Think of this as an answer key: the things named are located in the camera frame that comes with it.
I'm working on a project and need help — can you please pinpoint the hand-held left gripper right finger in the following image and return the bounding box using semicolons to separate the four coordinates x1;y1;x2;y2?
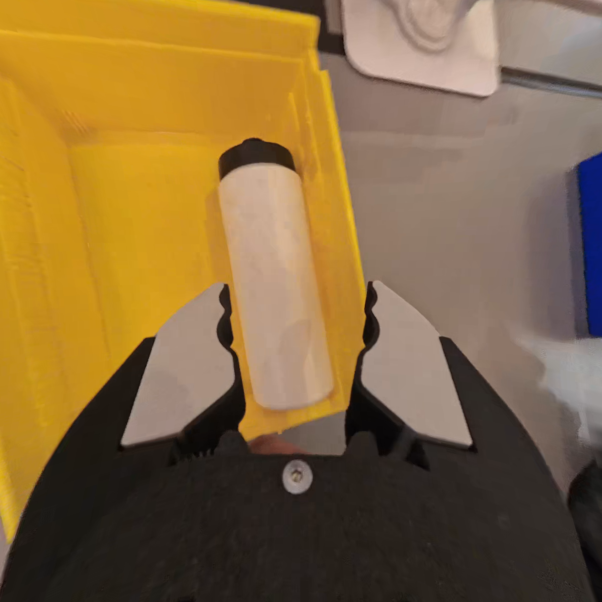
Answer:
346;280;474;460

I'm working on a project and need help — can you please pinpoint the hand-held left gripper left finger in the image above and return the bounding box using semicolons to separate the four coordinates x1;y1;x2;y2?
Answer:
120;281;247;451

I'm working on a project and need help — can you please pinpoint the white plastic bottle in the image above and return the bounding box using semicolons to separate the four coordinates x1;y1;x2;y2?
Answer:
217;165;335;411

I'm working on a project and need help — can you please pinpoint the yellow plastic bin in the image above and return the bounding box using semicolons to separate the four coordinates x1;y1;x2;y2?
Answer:
0;0;367;532

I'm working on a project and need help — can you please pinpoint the black bottle lid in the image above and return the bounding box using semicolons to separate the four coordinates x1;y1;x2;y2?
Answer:
218;138;297;180

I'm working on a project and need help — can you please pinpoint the blue plastic bin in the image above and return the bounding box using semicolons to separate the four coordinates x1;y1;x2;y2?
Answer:
578;153;602;338

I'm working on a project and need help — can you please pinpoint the white document stand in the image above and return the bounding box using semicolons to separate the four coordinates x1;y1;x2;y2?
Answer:
341;0;500;97

